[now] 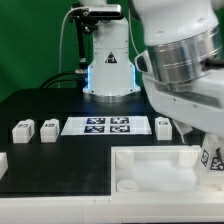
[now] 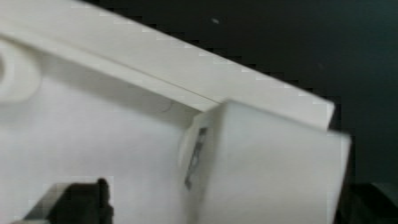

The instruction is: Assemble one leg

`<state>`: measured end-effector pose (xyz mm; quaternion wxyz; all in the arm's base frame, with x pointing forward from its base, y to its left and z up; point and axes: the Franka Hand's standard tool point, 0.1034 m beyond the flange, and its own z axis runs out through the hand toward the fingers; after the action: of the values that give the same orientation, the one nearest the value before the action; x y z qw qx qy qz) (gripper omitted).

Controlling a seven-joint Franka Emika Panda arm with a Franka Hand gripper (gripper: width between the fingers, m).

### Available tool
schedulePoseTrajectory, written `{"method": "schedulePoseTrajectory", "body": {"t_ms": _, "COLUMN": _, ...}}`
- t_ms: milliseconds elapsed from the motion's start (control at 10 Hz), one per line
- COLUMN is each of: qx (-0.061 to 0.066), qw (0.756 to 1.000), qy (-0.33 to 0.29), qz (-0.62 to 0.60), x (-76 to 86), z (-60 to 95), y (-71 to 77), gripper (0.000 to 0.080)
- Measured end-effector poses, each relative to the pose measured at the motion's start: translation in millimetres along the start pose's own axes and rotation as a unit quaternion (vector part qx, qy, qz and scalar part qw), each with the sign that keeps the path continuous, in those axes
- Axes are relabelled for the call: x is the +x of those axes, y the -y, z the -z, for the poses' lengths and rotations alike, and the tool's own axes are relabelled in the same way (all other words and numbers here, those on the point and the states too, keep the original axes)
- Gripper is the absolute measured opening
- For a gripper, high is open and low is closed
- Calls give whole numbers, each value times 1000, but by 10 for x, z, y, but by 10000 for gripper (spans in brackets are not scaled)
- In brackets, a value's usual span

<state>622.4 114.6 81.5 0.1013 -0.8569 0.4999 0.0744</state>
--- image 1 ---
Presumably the white obstacle fixture wall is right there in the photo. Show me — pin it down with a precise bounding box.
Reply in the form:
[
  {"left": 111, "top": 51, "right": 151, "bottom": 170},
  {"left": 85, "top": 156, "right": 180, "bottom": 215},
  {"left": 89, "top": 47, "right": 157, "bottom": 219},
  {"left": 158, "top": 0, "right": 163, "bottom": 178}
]
[{"left": 0, "top": 182, "right": 224, "bottom": 224}]

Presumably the white block left edge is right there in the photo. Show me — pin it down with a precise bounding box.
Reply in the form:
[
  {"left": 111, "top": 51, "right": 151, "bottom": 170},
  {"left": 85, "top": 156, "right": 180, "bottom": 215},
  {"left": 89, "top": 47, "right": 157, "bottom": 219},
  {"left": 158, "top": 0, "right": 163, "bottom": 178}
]
[{"left": 0, "top": 153, "right": 8, "bottom": 180}]

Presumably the white AprilTag base plate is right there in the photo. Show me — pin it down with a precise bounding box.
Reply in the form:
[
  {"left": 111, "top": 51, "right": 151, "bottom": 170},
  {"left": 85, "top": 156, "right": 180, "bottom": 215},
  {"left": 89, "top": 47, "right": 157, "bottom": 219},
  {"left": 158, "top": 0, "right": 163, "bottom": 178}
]
[{"left": 62, "top": 116, "right": 152, "bottom": 136}]

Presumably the black cable bundle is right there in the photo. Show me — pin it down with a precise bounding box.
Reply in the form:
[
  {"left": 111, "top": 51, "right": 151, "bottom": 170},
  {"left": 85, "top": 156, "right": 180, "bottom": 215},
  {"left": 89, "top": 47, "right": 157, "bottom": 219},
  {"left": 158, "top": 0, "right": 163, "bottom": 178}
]
[{"left": 39, "top": 70, "right": 88, "bottom": 90}]

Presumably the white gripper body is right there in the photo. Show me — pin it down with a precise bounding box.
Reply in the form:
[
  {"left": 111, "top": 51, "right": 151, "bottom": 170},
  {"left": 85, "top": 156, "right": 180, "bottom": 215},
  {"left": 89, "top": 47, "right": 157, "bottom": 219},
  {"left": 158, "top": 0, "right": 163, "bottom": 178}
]
[{"left": 135, "top": 51, "right": 224, "bottom": 137}]

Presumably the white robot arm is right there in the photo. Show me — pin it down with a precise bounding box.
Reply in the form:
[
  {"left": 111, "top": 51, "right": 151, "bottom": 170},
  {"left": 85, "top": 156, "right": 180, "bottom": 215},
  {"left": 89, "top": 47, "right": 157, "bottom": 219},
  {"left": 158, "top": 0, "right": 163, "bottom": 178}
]
[{"left": 130, "top": 0, "right": 224, "bottom": 137}]

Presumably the white cable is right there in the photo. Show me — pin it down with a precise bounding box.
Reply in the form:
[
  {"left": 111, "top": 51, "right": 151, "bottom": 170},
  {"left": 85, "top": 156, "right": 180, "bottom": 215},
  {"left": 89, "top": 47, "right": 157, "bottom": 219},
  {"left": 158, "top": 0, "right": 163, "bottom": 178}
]
[{"left": 57, "top": 7, "right": 81, "bottom": 89}]

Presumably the white square tabletop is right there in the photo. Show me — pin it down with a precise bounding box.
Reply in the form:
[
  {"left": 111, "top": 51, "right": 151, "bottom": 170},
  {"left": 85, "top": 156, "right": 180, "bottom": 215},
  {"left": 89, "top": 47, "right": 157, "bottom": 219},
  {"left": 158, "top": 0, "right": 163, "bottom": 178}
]
[{"left": 111, "top": 146, "right": 219, "bottom": 193}]

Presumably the black camera stand pole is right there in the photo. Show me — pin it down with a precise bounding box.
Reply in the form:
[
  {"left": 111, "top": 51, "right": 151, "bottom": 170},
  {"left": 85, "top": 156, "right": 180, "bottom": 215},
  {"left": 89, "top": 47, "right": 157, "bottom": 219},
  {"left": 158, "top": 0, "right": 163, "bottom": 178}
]
[{"left": 75, "top": 17, "right": 87, "bottom": 88}]

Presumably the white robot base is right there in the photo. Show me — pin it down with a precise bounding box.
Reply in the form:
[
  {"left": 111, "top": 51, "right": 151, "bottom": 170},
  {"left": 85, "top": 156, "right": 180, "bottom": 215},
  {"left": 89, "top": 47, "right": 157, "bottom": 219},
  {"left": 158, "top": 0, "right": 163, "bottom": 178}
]
[{"left": 83, "top": 18, "right": 141, "bottom": 103}]

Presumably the black camera on stand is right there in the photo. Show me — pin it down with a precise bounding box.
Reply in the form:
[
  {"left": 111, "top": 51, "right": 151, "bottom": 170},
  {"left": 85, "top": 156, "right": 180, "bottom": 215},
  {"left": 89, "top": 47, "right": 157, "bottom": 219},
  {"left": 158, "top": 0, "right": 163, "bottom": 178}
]
[{"left": 69, "top": 4, "right": 123, "bottom": 34}]

